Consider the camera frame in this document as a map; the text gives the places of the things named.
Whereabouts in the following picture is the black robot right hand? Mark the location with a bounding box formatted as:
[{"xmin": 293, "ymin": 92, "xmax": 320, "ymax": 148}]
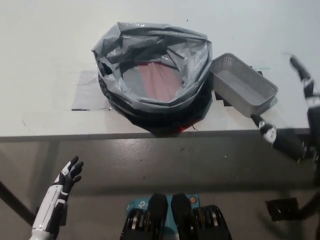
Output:
[{"xmin": 251, "ymin": 55, "xmax": 320, "ymax": 163}]

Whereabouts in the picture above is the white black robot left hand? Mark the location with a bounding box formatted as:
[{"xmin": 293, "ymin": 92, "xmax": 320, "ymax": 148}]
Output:
[{"xmin": 31, "ymin": 155, "xmax": 85, "ymax": 235}]

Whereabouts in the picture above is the grey perforated rectangular container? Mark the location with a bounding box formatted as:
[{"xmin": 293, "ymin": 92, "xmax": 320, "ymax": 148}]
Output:
[{"xmin": 211, "ymin": 52, "xmax": 279, "ymax": 118}]

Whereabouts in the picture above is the bin with grey bag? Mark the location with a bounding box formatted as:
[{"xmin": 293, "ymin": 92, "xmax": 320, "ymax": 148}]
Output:
[{"xmin": 90, "ymin": 21, "xmax": 216, "ymax": 138}]

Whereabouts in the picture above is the black floor foot plate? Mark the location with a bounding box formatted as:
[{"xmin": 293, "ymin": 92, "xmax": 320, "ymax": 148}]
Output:
[{"xmin": 265, "ymin": 197, "xmax": 301, "ymax": 222}]

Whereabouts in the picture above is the black tape patch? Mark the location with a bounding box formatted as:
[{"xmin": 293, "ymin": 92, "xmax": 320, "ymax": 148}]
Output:
[{"xmin": 211, "ymin": 65, "xmax": 264, "ymax": 109}]

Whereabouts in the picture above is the teal tp-link box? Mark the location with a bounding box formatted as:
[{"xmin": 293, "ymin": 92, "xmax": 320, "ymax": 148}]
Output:
[{"xmin": 125, "ymin": 194, "xmax": 201, "ymax": 228}]

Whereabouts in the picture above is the robot left black body block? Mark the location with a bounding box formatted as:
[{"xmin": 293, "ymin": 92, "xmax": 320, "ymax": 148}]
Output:
[{"xmin": 119, "ymin": 192, "xmax": 169, "ymax": 240}]

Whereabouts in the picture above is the clear tape patch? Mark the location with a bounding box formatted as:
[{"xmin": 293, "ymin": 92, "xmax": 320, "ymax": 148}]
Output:
[{"xmin": 71, "ymin": 70, "xmax": 118, "ymax": 111}]

